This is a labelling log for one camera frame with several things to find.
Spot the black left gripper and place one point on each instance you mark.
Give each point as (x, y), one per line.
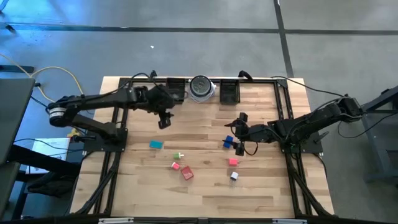
(157, 99)

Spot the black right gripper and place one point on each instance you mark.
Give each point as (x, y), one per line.
(252, 133)

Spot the pink cube charger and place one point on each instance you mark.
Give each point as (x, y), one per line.
(233, 161)

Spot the white blue cube charger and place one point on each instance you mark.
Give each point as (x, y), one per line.
(234, 175)

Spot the teal charger block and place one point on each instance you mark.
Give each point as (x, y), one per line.
(155, 144)

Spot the green plug adapter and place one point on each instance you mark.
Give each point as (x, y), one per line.
(177, 155)

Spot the red multiport charger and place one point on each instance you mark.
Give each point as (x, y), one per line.
(187, 173)

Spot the small pink white charger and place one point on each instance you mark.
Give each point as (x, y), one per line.
(175, 166)

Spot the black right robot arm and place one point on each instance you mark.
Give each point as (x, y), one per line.
(311, 121)

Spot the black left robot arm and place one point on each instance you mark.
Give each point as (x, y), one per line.
(93, 99)

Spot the blue charger block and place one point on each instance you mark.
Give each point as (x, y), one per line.
(230, 138)

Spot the black mesh basket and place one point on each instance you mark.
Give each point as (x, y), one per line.
(180, 82)
(229, 93)

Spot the white paper box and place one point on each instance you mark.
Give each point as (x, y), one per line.
(53, 149)

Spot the dark metal stand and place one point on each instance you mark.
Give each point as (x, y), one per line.
(377, 111)

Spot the black cloth bundle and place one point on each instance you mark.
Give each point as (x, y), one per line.
(49, 186)

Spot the grey desk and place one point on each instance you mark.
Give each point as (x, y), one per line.
(15, 118)

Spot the black floor bar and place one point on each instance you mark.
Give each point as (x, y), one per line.
(15, 69)

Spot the silver bracket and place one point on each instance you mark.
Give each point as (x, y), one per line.
(116, 220)
(289, 221)

